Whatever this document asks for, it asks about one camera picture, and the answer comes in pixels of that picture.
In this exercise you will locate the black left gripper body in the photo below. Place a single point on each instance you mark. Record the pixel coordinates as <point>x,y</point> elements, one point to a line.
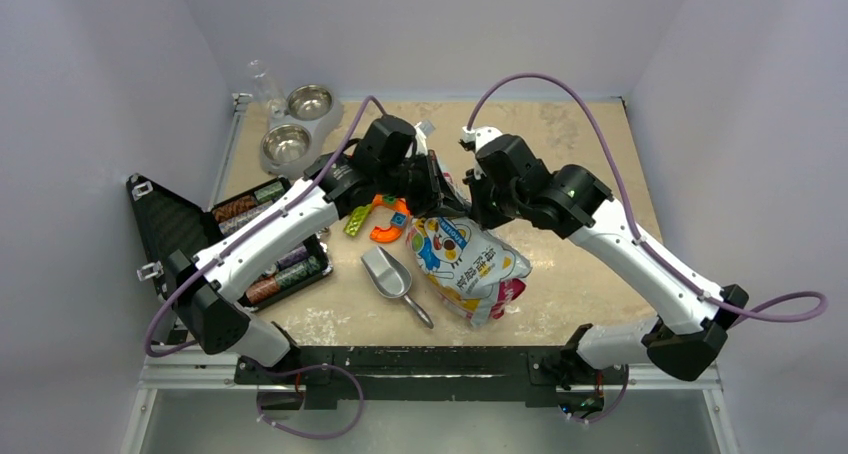
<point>422,192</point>

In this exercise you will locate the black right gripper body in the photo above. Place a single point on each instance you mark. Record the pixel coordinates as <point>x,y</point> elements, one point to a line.
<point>493,206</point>

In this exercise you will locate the colourful pet food bag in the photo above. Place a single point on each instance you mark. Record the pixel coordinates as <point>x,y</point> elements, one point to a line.
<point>475,272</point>

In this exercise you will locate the silver metal scoop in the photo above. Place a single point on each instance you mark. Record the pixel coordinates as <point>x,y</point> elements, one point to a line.
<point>392,280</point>

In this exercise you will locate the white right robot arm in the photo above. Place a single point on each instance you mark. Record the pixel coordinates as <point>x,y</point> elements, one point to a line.
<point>689,328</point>

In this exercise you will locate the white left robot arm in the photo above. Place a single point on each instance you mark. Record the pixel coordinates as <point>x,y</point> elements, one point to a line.
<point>391,158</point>

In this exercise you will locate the grey double pet bowl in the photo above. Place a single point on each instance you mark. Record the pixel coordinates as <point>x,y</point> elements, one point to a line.
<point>295,139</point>

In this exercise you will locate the clear water bottle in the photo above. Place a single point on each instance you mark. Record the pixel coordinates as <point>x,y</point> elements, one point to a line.
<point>267,92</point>

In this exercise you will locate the black poker chip case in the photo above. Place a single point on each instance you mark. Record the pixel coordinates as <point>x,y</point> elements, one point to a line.
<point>168,222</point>

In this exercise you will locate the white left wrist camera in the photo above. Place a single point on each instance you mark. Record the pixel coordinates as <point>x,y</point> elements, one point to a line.
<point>423,129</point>

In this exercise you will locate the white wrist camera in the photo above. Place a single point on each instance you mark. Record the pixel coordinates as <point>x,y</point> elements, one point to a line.
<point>423,129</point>
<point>473,139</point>

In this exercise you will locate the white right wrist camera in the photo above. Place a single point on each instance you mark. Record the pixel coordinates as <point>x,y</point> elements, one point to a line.
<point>473,139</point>

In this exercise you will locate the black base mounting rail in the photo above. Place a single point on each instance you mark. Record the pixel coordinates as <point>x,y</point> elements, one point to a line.
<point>536,376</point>

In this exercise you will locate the aluminium frame rail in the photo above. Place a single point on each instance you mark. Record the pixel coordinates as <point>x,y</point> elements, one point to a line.
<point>189,369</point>

